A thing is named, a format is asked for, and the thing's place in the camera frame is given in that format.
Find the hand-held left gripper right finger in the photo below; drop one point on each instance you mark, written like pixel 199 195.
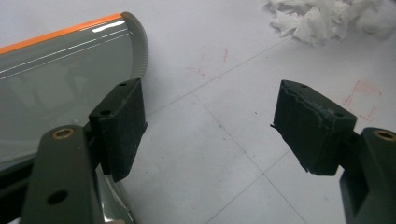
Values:
pixel 311 130

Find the pile of white paper scraps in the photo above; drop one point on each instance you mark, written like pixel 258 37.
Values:
pixel 323 18

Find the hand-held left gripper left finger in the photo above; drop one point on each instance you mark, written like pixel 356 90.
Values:
pixel 121 124

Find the grey dustpan with orange edge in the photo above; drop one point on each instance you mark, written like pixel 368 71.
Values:
pixel 62 77

